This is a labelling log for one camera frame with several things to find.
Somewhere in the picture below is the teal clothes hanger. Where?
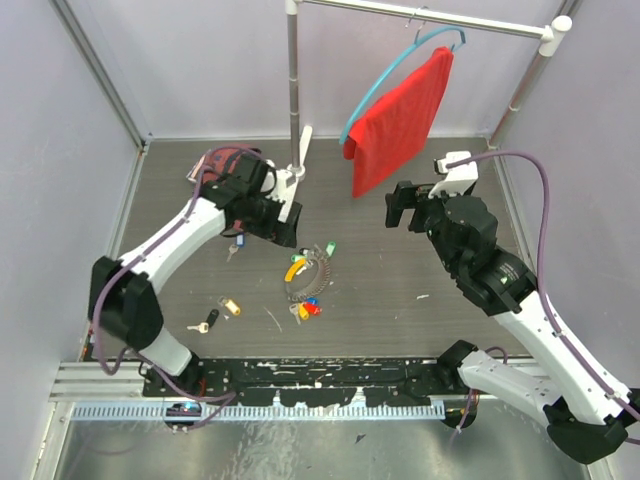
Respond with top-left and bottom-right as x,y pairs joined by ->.
339,21 -> 466,145

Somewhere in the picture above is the red hanging cloth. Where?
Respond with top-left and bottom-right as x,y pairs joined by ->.
342,47 -> 454,198

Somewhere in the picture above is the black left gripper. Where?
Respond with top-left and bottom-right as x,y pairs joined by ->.
242,191 -> 303,248

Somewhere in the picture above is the red key tag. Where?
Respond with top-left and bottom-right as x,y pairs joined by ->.
304,302 -> 322,316

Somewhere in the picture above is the yellow handled metal keyring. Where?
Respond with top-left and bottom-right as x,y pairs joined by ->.
284,245 -> 332,303

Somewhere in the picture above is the yellow tagged key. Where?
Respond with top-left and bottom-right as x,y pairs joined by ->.
218,296 -> 242,316

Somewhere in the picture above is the maroon crumpled garment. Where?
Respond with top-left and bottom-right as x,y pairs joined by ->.
186,144 -> 262,183

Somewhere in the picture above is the grey slotted cable duct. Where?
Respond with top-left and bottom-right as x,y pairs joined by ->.
70,399 -> 445,423

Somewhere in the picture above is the white metal clothes rack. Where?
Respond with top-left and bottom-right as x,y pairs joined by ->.
275,0 -> 574,224

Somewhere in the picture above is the green tagged single key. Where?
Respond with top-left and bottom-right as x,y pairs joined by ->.
325,242 -> 336,257

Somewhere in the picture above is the yellow key tag on ring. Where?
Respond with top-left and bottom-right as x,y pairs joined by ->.
298,304 -> 310,321

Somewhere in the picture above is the blue tagged key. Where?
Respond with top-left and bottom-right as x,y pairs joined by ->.
227,234 -> 246,262

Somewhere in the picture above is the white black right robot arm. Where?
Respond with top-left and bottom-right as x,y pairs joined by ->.
385,181 -> 639,465

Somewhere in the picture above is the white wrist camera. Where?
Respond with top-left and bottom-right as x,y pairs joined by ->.
429,151 -> 479,198
261,159 -> 298,223

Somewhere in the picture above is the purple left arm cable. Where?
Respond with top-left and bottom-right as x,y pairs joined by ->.
92,145 -> 281,431

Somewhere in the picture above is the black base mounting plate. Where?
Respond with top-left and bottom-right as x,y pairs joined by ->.
142,355 -> 481,409

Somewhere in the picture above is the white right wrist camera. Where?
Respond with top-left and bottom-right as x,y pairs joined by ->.
429,151 -> 479,198

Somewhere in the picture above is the black tagged key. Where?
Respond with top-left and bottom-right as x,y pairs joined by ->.
187,309 -> 219,334

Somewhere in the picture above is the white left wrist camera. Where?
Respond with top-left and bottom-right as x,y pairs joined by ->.
261,159 -> 298,223

